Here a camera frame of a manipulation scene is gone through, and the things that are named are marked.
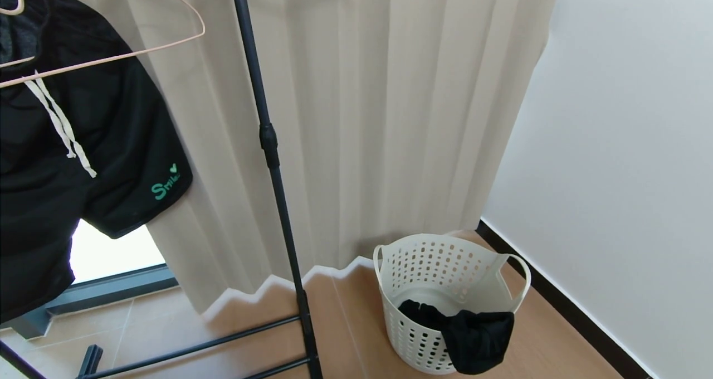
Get heap of clothes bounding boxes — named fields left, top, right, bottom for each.
left=398, top=298, right=515, bottom=375

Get black shorts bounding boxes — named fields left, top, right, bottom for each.
left=0, top=0, right=194, bottom=324

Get pink clothes hanger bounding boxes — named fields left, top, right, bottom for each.
left=0, top=0, right=38, bottom=69
left=0, top=0, right=206, bottom=88

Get black clothes rack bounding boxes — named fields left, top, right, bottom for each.
left=0, top=0, right=324, bottom=379

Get white laundry basket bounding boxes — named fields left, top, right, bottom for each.
left=373, top=233, right=531, bottom=375

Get beige curtain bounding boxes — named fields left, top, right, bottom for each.
left=33, top=0, right=563, bottom=315

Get window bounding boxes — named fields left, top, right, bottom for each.
left=0, top=220, right=179, bottom=341

